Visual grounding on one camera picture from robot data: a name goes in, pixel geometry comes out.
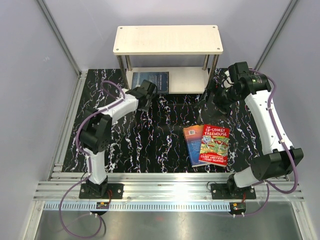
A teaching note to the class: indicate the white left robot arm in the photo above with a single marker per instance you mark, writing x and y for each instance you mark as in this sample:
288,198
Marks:
94,133

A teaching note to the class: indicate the white slotted cable duct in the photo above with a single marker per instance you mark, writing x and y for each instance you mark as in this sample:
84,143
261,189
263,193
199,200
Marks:
138,206

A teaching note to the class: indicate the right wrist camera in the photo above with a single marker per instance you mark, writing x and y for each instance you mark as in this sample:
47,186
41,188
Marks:
238,70

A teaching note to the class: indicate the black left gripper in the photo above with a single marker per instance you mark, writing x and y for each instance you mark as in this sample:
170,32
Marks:
146,108

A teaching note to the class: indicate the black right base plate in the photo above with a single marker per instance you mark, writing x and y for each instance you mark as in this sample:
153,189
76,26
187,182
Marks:
221,191

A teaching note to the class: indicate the aluminium front rail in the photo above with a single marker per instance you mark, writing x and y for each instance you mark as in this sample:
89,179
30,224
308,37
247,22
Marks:
151,187

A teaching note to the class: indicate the blue orange sunset book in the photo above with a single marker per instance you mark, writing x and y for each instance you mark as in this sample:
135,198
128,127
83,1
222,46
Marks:
193,137

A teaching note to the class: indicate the dark blue 1984 book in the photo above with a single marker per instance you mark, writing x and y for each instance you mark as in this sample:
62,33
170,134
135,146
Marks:
160,79

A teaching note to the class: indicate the white two-tier shelf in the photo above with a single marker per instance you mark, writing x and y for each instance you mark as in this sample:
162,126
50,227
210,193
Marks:
170,40

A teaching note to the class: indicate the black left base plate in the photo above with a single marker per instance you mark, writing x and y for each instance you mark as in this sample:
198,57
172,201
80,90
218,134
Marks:
103,191

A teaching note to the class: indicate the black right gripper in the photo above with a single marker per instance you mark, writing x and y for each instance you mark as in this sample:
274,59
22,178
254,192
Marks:
224,109

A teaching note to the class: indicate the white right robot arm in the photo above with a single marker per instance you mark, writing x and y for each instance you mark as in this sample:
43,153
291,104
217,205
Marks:
279,156

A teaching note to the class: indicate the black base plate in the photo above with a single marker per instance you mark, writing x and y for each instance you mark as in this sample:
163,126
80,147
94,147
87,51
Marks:
103,191
221,191

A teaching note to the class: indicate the red treehouse book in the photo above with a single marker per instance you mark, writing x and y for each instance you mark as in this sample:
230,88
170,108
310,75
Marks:
214,145

